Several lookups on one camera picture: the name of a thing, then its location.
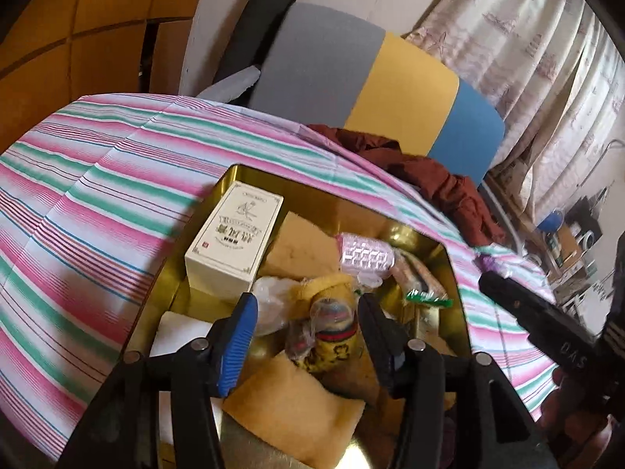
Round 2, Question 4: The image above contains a white foam sponge block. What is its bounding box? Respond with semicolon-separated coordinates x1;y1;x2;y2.
149;311;212;357

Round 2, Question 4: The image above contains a white printed carton box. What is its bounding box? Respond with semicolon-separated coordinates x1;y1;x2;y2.
184;181;284;303

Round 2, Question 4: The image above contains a gold metal tin box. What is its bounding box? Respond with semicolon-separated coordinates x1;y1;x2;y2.
122;164;471;468

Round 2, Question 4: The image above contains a white chair armrest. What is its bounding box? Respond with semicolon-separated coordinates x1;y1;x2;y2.
196;66;261;103

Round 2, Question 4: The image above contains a wooden desk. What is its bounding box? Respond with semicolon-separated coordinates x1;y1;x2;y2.
483;175;587;295

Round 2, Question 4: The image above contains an orange wooden wardrobe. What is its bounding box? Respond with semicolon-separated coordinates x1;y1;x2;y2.
1;0;199;148

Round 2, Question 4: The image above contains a black rolled mat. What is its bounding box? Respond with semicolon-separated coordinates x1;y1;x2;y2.
213;0;296;82

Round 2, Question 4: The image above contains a grey yellow blue chair back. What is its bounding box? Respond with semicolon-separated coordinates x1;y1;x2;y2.
248;3;504;183

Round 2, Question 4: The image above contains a clear plastic bag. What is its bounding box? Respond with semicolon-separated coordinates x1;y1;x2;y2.
251;276;299;337

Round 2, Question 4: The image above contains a yellow sponge far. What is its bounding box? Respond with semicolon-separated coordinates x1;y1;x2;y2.
259;212;340;281

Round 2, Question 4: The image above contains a blue cup on desk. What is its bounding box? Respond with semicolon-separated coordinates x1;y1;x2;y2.
537;209;564;234

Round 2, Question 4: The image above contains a dark red garment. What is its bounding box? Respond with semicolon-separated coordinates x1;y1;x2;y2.
311;124;506;247

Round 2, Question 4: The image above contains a striped pink green bedsheet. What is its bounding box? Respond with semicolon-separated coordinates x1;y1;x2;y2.
1;93;554;462

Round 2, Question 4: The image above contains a yellow sponge near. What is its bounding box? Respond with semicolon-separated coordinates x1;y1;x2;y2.
223;353;366;468

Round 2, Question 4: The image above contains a green edged snack packet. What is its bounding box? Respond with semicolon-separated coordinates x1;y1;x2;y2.
391;248;454;308

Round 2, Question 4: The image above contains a patterned beige curtain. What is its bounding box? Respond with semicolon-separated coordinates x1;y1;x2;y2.
406;0;624;222

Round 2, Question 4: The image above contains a yellow sponge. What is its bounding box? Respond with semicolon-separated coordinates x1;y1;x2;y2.
259;212;340;281
223;353;366;468

